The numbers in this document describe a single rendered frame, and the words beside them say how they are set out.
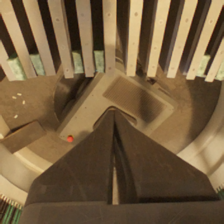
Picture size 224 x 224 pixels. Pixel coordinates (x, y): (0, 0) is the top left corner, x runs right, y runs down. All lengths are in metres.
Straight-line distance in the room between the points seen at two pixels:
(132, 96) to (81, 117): 0.33
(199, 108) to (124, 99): 0.73
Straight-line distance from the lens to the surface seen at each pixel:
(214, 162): 1.74
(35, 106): 1.61
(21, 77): 0.24
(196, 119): 1.75
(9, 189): 1.60
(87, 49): 0.21
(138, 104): 1.17
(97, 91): 1.11
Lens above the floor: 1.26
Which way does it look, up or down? 54 degrees down
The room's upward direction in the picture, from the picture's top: 177 degrees clockwise
